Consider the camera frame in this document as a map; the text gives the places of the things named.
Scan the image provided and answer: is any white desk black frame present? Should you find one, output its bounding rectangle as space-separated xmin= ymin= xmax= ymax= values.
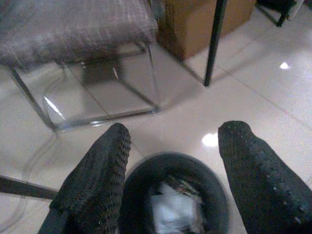
xmin=203 ymin=0 xmax=229 ymax=87

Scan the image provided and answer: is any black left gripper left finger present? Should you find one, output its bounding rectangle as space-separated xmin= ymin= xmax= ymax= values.
xmin=50 ymin=123 xmax=132 ymax=234

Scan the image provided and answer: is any brown cardboard box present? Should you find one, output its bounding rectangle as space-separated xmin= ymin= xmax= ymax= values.
xmin=156 ymin=0 xmax=257 ymax=62

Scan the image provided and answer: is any thin floor cable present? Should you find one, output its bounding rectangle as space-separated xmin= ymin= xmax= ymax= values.
xmin=0 ymin=133 xmax=66 ymax=230

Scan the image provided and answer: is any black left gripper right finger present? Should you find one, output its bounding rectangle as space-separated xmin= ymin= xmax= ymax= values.
xmin=217 ymin=120 xmax=312 ymax=234

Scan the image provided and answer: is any grey patterned fabric chair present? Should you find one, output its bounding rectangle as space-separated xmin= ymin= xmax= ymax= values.
xmin=0 ymin=0 xmax=162 ymax=133

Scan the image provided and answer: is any white crumpled trash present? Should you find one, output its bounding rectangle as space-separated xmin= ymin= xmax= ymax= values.
xmin=148 ymin=179 xmax=206 ymax=233

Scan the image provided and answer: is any black round rubbish bin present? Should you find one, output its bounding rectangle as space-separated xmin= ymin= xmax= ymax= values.
xmin=118 ymin=151 xmax=230 ymax=234

